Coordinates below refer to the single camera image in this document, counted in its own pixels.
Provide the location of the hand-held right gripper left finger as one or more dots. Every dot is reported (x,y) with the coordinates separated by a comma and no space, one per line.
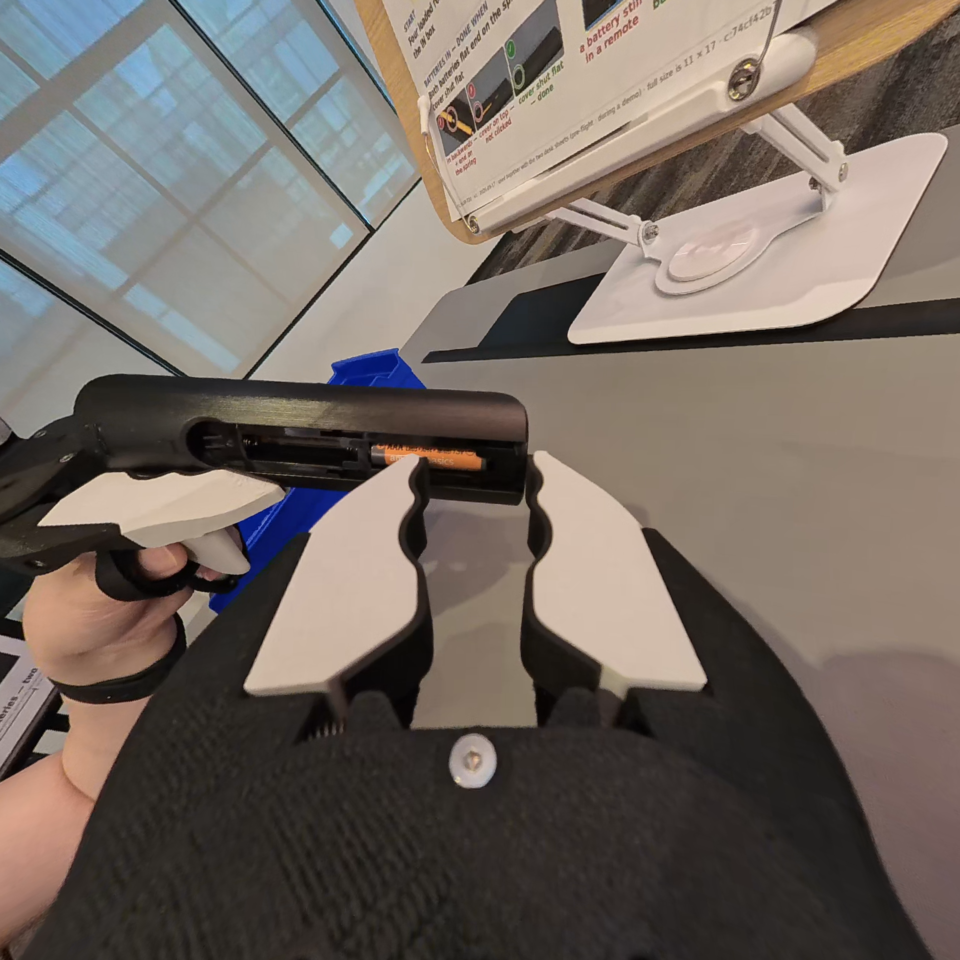
(338,600)

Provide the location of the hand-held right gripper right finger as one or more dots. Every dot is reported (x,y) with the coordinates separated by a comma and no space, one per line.
(615,600)

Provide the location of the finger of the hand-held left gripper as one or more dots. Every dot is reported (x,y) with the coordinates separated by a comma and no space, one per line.
(165,503)

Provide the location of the black remote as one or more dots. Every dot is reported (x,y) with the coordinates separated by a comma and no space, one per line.
(300,405)

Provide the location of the aaa battery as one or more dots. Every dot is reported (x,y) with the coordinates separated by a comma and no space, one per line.
(428,458)

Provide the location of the blue plastic bin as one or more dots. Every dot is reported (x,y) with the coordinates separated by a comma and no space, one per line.
(375,368)

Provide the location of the person's left forearm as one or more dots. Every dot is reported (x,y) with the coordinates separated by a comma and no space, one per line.
(60,795)

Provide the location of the person's left hand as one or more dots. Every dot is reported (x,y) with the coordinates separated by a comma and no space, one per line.
(90,630)

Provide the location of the black framed marker sign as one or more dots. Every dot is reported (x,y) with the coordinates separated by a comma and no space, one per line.
(23,705)

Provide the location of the large window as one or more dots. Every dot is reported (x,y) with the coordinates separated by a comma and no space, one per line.
(165,165)

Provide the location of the white sign stand base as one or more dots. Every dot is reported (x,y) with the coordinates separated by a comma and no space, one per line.
(780,255)

